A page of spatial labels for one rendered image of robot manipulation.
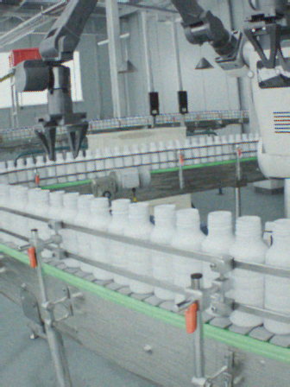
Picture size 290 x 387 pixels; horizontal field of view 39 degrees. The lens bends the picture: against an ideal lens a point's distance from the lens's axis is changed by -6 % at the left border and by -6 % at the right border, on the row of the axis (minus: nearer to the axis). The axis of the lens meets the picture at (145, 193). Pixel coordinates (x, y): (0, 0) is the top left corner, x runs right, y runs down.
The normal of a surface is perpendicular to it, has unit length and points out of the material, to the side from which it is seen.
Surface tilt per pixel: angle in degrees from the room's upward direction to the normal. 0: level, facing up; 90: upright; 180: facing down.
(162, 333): 90
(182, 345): 90
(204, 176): 91
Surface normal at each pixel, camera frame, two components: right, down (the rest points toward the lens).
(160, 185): 0.42, 0.12
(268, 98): -0.73, 0.18
